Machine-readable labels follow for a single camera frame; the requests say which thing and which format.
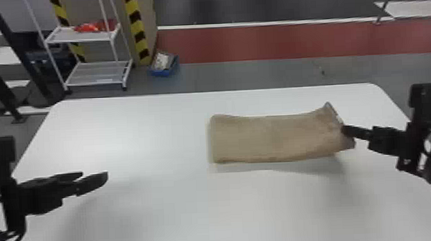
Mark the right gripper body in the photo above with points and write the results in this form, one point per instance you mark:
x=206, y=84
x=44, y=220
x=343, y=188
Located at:
x=388, y=140

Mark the yellow black striped post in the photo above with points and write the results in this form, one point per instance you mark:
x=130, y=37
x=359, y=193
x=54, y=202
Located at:
x=65, y=22
x=137, y=26

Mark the red snack packet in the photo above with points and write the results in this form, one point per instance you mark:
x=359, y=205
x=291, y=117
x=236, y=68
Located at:
x=86, y=28

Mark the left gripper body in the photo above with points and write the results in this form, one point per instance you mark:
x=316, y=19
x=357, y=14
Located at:
x=40, y=196

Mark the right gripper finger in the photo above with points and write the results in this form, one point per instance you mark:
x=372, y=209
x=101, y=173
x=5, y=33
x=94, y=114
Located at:
x=355, y=131

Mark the blue basket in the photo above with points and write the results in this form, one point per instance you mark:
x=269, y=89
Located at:
x=164, y=64

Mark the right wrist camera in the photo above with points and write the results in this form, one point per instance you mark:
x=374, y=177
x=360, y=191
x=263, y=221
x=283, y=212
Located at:
x=424, y=103

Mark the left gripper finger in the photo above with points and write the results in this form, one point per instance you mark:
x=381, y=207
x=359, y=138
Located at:
x=92, y=182
x=69, y=176

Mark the beige towel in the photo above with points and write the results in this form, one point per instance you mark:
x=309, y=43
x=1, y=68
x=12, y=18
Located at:
x=274, y=137

